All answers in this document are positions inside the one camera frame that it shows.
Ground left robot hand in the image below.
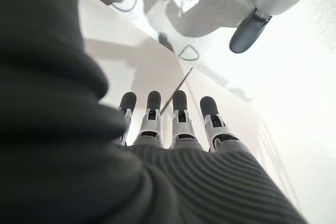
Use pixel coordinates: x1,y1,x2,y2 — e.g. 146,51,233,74
0,0,308,224

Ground white glossy cabinet front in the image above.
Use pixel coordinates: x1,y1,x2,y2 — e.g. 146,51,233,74
78,0,297,196

